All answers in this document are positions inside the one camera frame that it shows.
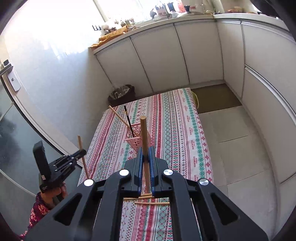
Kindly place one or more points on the row of windowsill bottles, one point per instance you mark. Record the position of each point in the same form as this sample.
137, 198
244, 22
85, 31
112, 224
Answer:
159, 11

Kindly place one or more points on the glass door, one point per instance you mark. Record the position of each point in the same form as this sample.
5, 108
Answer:
20, 139

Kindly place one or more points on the striped patterned tablecloth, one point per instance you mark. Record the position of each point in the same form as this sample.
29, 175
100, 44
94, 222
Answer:
171, 129

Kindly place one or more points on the brown floor mat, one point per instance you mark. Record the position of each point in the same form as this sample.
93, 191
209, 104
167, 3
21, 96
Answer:
216, 98

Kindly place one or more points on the white kitchen base cabinets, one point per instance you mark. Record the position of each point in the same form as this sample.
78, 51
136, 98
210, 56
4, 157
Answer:
161, 53

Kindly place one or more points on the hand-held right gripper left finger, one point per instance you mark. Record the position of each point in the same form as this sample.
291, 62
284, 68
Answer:
140, 162

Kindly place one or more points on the dark trash bin with bag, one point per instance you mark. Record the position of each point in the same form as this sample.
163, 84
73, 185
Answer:
121, 95

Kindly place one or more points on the yellow plastic object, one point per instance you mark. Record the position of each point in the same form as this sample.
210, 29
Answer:
196, 99

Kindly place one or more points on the person's left forearm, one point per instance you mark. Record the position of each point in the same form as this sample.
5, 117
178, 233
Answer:
38, 212

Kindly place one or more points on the person's left hand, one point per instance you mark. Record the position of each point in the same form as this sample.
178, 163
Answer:
59, 191

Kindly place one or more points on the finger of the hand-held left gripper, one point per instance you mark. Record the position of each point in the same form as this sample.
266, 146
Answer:
74, 162
71, 155

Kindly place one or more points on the dark chopstick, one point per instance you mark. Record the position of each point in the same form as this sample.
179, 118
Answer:
129, 120

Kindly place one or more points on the wooden chopstick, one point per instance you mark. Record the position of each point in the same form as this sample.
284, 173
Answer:
144, 139
152, 203
119, 117
131, 198
82, 157
148, 196

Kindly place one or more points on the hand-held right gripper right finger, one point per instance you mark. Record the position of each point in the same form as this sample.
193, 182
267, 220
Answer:
150, 162

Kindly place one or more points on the pink perforated utensil holder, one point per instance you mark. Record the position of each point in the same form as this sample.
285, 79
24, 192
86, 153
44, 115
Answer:
138, 141

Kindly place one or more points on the yellow bag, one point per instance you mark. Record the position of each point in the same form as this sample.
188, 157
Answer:
111, 34

